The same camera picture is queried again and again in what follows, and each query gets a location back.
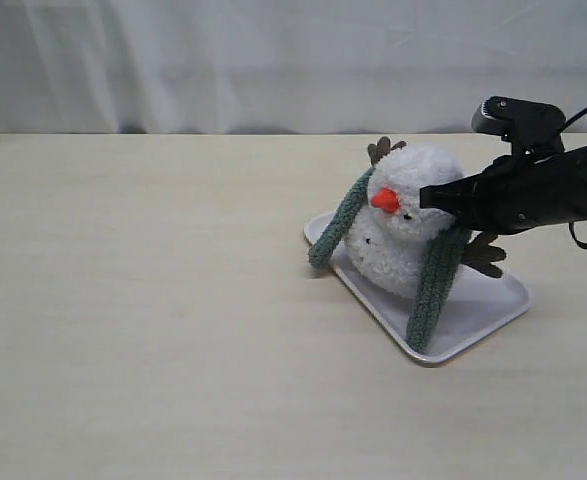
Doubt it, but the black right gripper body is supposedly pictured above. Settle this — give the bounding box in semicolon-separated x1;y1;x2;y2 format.
455;152;583;235

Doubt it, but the green fluffy scarf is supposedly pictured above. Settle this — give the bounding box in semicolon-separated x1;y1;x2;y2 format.
307;167;471;353

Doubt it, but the white plush snowman toy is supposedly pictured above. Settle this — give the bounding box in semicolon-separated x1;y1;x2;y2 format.
344;136;464;299

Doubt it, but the white plastic tray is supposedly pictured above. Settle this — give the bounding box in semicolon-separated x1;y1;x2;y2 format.
329;206;531;366

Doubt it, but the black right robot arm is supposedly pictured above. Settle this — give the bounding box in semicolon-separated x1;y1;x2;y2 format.
419;145;587;235

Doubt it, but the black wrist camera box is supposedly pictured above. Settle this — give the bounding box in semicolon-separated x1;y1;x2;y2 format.
471;96;566;155

